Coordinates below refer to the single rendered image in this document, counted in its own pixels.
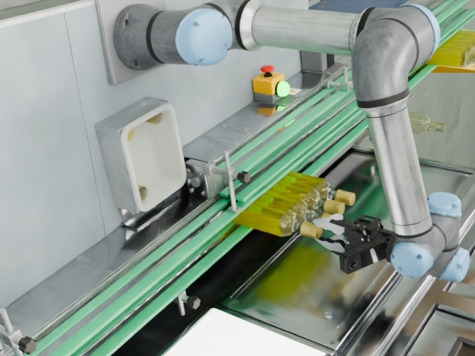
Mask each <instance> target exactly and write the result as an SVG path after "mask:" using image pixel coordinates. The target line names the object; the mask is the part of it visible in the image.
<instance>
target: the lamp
mask: <svg viewBox="0 0 475 356"><path fill-rule="evenodd" d="M289 90H290V86H289V84H288V83H287V82H283V81H279V82H278V83H277V84H276V87H275V93H276V95H277V96H286V95H287V94H288V93H289Z"/></svg>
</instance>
